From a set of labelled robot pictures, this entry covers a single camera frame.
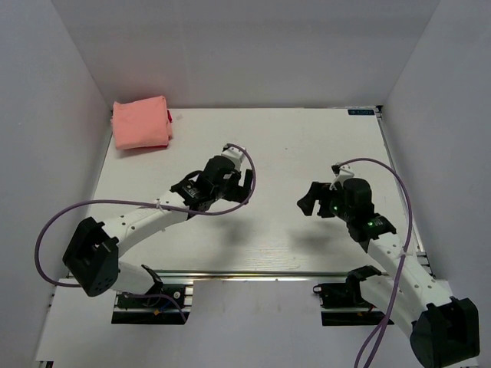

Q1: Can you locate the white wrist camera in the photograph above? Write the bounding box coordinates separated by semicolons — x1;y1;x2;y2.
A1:
329;163;354;191
221;143;246;172

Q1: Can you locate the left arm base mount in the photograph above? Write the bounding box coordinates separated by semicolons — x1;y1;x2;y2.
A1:
111;283;193;325

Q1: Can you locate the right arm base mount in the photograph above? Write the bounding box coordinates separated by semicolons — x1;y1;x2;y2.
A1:
312;282;384;327

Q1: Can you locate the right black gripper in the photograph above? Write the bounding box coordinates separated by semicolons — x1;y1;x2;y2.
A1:
298;182;354;222

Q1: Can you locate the salmon pink t shirt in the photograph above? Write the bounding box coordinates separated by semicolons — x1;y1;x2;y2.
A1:
111;96;168;150

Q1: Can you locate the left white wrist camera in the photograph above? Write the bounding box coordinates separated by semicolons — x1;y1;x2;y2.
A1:
221;143;246;172

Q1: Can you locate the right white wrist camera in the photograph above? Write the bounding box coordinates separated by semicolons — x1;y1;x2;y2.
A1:
329;163;354;191

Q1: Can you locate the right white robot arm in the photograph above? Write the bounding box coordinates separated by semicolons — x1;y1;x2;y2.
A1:
297;178;480;367

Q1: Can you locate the folded magenta t shirt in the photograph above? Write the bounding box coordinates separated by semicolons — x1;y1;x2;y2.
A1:
153;110;173;148

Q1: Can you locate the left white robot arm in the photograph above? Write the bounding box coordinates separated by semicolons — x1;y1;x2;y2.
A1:
63;148;253;306

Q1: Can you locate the blue table label sticker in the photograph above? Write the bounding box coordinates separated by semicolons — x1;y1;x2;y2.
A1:
348;109;375;116

